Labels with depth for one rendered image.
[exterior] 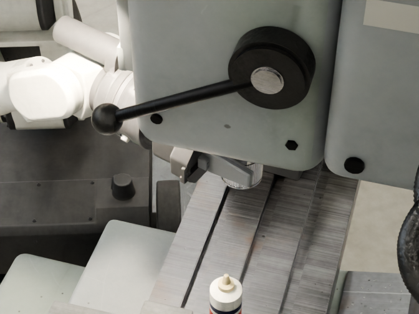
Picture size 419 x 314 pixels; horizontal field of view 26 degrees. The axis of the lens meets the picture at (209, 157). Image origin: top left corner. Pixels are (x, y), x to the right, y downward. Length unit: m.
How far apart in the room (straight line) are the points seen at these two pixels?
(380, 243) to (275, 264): 1.34
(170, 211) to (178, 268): 0.58
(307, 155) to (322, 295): 0.41
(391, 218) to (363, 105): 1.89
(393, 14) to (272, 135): 0.19
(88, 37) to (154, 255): 0.43
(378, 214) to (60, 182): 1.08
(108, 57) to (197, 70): 0.25
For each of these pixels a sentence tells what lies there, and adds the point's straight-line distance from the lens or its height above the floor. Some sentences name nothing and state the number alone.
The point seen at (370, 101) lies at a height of 1.44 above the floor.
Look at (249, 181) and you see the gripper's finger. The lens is 0.97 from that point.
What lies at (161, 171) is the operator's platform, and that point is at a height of 0.40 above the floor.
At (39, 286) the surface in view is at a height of 0.76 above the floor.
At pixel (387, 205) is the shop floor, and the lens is 2.68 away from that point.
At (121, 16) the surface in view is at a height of 1.41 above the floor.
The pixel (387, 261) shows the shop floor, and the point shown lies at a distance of 2.54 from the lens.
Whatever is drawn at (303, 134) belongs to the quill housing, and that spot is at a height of 1.37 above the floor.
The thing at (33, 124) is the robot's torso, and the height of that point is 0.66.
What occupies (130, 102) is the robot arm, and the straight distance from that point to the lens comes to 1.02.
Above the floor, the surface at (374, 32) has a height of 1.51.
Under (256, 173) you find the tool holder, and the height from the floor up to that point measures 1.22.
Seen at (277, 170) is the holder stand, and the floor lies 0.97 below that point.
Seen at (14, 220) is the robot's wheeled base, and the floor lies 0.59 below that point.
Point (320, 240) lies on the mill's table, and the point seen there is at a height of 0.96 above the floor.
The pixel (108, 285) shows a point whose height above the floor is 0.88.
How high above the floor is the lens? 1.93
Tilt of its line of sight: 44 degrees down
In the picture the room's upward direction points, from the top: straight up
